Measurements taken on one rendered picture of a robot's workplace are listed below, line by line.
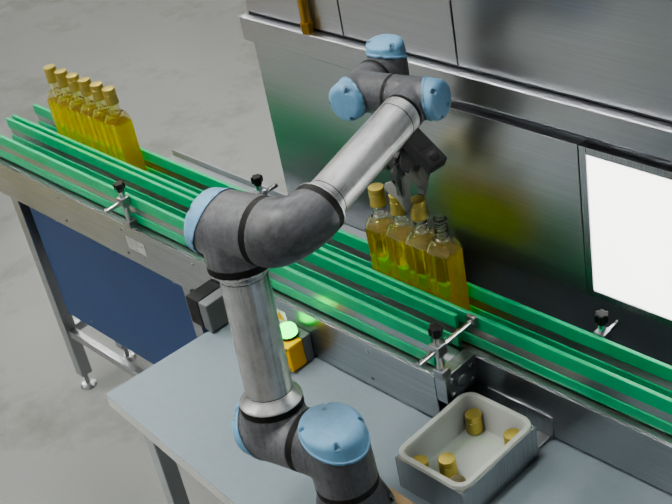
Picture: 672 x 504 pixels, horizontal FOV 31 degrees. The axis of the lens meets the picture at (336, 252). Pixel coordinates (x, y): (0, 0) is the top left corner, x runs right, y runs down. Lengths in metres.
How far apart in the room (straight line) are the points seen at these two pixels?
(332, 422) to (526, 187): 0.62
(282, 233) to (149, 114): 3.89
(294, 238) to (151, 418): 0.91
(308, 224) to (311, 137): 0.98
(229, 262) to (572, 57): 0.71
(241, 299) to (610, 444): 0.77
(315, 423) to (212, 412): 0.60
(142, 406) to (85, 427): 1.23
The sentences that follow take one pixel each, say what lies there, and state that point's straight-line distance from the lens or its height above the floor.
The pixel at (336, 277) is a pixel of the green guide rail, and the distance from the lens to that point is 2.66.
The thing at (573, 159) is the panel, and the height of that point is 1.29.
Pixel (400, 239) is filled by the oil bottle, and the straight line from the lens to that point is 2.47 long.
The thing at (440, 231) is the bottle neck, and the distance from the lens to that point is 2.39.
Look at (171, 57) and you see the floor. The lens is 6.28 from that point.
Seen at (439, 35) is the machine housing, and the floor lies 1.46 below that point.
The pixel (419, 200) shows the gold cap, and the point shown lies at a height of 1.17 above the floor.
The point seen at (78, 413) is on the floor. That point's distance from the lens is 4.01.
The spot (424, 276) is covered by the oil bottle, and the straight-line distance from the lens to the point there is 2.48.
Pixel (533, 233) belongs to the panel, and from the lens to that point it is 2.42.
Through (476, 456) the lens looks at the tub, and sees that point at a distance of 2.39.
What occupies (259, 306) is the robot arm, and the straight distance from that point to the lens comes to 2.02.
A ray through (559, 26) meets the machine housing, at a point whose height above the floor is 1.53.
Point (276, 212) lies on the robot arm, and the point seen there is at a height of 1.46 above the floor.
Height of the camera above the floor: 2.43
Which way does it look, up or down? 33 degrees down
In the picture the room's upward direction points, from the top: 11 degrees counter-clockwise
